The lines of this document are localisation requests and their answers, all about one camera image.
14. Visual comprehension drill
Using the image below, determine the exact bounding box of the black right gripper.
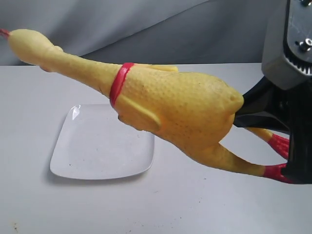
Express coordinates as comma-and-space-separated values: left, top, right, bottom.
234, 74, 312, 184

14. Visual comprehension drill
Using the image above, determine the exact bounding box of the yellow rubber chicken toy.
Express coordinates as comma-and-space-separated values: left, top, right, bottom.
0, 29, 293, 184

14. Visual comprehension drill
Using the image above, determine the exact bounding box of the white square plate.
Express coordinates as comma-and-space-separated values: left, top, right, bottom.
50, 104, 155, 180

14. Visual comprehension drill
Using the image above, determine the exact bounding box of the grey backdrop cloth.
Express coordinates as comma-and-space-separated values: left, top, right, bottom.
0, 0, 272, 64

